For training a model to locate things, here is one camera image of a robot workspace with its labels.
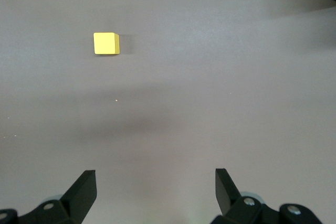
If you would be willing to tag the yellow cube block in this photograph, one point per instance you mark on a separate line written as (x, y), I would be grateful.
(105, 43)

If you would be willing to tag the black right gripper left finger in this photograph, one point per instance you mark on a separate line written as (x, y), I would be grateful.
(78, 200)

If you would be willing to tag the brown table cover mat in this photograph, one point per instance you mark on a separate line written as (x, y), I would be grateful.
(183, 103)

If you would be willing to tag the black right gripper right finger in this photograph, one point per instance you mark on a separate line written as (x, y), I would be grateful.
(228, 195)

